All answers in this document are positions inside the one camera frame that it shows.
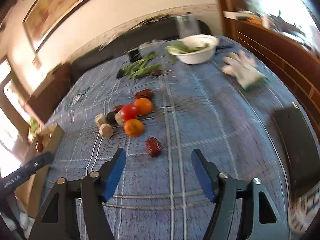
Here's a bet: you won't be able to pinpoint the large red jujube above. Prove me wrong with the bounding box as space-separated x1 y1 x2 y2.
35 140 44 153

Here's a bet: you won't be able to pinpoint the beige lotus root piece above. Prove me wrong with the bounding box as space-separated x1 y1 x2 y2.
99 124 113 139

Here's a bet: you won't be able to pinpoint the beige lotus root chunk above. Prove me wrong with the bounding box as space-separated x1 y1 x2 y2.
94 113 107 127

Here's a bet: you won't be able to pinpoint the beige lotus root back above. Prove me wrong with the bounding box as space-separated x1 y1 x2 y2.
114 111 126 127

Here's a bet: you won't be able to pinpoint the red tomato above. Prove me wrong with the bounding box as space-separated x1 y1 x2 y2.
120 104 139 120

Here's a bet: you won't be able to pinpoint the small orange tangerine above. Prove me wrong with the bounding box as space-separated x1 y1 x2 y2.
134 98 153 115

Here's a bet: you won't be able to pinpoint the dark plum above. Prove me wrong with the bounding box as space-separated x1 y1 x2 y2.
106 112 117 125

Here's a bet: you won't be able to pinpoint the small dark red jujube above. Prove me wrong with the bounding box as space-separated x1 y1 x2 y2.
113 105 124 113

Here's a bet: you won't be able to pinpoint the cardboard box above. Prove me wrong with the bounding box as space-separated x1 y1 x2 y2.
15 124 64 218

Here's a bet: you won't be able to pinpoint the black tray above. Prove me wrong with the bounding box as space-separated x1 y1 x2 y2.
273 105 319 198

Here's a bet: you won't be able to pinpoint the brown wooden cabinet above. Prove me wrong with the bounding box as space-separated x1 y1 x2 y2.
24 62 71 126

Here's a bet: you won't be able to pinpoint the blue plaid tablecloth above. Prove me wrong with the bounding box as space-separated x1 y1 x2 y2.
42 44 295 239

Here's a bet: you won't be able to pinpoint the white work glove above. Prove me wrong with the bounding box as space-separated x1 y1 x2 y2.
221 50 267 90

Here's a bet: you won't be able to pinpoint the wooden window counter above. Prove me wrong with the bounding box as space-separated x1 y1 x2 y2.
223 11 319 137

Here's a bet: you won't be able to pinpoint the dark jujube near leaves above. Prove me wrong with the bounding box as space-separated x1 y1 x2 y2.
150 69 163 76

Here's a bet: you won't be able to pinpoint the white bowl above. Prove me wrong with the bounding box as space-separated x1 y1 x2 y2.
165 34 219 65

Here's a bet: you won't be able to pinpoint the green leafy vegetable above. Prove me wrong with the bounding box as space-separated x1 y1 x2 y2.
116 51 164 80

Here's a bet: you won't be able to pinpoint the leaves in bowl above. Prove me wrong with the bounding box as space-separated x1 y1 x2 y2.
165 41 209 54

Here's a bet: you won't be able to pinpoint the small black device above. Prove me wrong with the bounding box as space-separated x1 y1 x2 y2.
127 48 142 63

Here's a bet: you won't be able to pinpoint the framed painting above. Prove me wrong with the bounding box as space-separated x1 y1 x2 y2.
23 0 89 52

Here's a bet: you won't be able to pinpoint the clear plastic container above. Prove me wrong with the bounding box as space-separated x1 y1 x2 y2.
175 12 200 38

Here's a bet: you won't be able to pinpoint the black sofa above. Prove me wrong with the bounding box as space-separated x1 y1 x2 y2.
71 16 213 81

